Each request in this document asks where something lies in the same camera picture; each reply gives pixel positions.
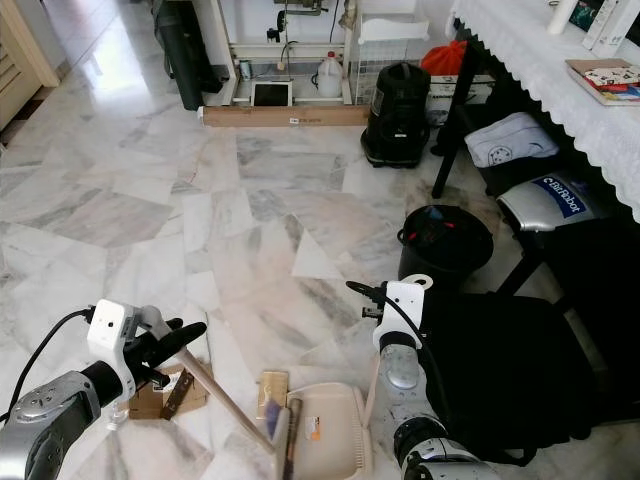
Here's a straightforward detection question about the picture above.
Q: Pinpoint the wooden handled broom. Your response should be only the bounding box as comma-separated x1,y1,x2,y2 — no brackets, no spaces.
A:
182,343,305,480

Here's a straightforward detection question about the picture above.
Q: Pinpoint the beige dustpan with wooden handle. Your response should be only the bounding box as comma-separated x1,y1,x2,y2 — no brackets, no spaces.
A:
282,345,386,480

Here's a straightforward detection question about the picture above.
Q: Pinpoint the clear plastic bottle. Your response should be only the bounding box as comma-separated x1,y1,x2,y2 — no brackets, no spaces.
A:
104,400,132,433

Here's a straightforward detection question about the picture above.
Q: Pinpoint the tan flat wrapper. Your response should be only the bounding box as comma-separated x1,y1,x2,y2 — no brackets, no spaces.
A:
257,369,292,438

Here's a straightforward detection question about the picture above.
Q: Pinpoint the black fabric chair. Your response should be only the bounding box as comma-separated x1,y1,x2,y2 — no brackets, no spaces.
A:
415,222,640,468

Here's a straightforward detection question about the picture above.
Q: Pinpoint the black canister vacuum cleaner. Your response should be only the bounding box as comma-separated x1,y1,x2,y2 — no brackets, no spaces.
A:
361,61,434,169

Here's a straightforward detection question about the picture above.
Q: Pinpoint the black table leg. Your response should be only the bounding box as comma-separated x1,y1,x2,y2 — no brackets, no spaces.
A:
431,42,483,200

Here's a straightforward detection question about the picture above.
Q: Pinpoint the silver BitRobot bag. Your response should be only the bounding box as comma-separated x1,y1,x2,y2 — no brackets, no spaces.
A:
496,174,603,234

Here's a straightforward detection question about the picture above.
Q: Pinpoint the long brown cardboard box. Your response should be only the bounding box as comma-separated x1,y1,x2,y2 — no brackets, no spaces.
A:
201,102,372,129

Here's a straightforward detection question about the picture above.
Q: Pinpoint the white pouch with blue print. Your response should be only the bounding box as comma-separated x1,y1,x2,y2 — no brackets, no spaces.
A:
464,111,562,169

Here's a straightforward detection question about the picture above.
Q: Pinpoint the white plastic jug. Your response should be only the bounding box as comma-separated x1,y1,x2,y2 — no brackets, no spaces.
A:
314,51,347,100

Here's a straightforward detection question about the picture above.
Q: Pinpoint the white framed tablet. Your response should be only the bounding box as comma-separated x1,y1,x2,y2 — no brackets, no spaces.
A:
249,80,294,109

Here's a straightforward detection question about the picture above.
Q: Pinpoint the red plastic bag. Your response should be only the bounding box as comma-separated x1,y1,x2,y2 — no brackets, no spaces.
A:
419,39,470,78

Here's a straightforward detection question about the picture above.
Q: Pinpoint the dark green bag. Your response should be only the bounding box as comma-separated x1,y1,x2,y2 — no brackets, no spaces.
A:
154,0,224,112

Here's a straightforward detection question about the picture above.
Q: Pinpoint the white metal rack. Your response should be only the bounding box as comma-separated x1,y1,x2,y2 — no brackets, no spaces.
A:
218,0,362,107

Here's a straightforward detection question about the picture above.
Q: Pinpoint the table with white lace cloth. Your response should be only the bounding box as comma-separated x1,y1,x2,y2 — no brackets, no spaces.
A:
454,0,640,223

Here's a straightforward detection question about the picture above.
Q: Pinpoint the light wooden louvred door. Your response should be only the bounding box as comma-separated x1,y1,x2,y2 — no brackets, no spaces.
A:
0,0,62,129

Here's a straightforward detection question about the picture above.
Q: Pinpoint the colourful magazine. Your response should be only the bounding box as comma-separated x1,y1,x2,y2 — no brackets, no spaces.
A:
564,56,640,108

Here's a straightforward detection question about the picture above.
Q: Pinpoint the white cylinder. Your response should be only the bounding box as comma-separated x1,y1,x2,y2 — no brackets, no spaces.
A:
546,0,582,37

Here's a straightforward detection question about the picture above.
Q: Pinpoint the stack of books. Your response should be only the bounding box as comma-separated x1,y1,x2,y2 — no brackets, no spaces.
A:
568,0,640,58

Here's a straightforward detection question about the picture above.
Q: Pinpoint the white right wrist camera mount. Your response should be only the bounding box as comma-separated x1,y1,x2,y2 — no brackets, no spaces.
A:
375,274,433,346

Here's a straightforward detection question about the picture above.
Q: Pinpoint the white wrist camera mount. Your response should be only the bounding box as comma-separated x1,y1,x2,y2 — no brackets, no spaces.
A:
86,299,138,374
375,274,433,346

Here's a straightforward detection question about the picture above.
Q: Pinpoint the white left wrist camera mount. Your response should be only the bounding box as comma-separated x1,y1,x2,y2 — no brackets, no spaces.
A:
86,299,138,374

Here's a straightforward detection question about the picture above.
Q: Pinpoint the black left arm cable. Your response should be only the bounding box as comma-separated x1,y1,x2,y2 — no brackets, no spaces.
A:
8,306,99,421

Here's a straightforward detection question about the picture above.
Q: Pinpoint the white wire basket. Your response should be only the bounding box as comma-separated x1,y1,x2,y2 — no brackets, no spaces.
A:
349,14,432,101

